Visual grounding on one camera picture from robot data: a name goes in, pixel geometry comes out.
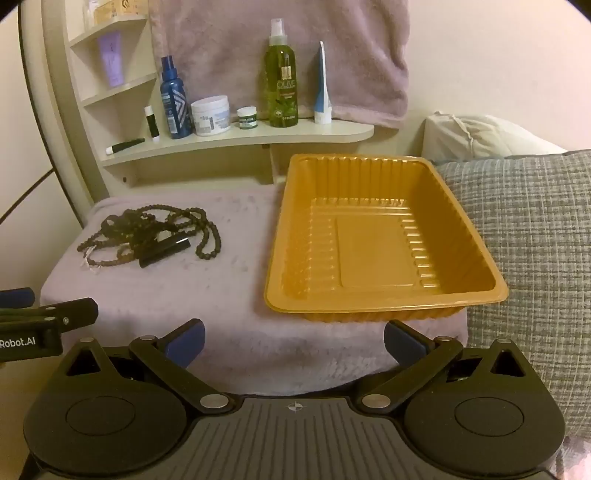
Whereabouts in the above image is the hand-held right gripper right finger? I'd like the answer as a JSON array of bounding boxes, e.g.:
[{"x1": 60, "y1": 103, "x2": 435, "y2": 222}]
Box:
[{"x1": 355, "y1": 319, "x2": 527, "y2": 416}]

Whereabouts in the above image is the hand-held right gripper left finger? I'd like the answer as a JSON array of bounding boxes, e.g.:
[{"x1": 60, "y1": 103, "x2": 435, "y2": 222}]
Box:
[{"x1": 65, "y1": 318, "x2": 236, "y2": 416}]

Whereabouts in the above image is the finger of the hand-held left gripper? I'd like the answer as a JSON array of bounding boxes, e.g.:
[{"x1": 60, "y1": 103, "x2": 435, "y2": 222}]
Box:
[
  {"x1": 0, "y1": 287, "x2": 36, "y2": 311},
  {"x1": 0, "y1": 298, "x2": 99, "y2": 334}
]

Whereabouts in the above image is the black lipstick tube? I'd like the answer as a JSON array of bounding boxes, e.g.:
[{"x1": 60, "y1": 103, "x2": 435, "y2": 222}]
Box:
[{"x1": 139, "y1": 234, "x2": 191, "y2": 268}]

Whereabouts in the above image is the orange plastic tray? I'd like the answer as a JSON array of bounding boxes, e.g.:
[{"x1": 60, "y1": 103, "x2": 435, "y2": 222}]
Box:
[{"x1": 264, "y1": 154, "x2": 509, "y2": 324}]

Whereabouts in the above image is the dark large-bead necklace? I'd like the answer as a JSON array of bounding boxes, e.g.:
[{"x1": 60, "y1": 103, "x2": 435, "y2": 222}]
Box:
[{"x1": 76, "y1": 205, "x2": 222, "y2": 273}]

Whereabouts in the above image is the pink fleece blanket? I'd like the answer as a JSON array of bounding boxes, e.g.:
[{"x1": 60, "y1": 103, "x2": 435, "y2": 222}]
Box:
[{"x1": 39, "y1": 182, "x2": 469, "y2": 398}]

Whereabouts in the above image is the grey woven pillow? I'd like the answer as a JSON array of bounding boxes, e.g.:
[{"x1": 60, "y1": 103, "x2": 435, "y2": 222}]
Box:
[{"x1": 434, "y1": 150, "x2": 591, "y2": 439}]

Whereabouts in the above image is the dark green white-capped tube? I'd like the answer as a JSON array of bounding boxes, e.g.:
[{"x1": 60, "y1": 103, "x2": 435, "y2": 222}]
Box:
[{"x1": 105, "y1": 137, "x2": 146, "y2": 155}]

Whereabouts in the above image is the cream corner shelf unit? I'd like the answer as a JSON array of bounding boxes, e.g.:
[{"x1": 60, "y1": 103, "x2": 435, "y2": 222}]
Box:
[{"x1": 18, "y1": 0, "x2": 376, "y2": 227}]

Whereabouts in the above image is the cream pillow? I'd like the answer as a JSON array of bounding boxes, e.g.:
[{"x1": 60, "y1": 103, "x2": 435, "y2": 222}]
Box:
[{"x1": 422, "y1": 111, "x2": 566, "y2": 162}]

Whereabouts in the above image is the white cream jar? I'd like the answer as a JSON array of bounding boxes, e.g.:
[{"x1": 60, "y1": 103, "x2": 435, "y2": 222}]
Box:
[{"x1": 191, "y1": 95, "x2": 231, "y2": 137}]

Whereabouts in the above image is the blue spray bottle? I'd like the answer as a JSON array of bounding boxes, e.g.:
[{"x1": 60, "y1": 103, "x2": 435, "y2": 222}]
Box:
[{"x1": 159, "y1": 55, "x2": 194, "y2": 140}]

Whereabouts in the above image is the purple tube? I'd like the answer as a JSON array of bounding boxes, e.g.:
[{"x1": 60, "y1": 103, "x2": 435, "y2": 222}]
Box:
[{"x1": 97, "y1": 31, "x2": 126, "y2": 88}]

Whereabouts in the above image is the blue and white tube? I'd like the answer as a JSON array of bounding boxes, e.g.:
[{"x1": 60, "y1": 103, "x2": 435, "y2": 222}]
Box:
[{"x1": 314, "y1": 41, "x2": 333, "y2": 125}]

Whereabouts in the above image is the green spray bottle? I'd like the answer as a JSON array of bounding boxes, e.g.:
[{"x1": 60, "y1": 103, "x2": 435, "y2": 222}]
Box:
[{"x1": 263, "y1": 18, "x2": 300, "y2": 128}]

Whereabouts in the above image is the pink hanging towel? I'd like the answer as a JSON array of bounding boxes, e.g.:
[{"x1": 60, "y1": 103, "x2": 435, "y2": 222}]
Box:
[{"x1": 150, "y1": 0, "x2": 411, "y2": 130}]

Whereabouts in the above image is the cream printed carton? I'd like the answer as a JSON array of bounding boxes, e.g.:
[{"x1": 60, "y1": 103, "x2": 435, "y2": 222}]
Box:
[{"x1": 93, "y1": 0, "x2": 148, "y2": 25}]

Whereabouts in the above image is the black cable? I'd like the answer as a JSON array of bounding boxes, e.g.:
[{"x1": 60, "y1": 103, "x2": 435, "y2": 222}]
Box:
[{"x1": 0, "y1": 168, "x2": 58, "y2": 220}]

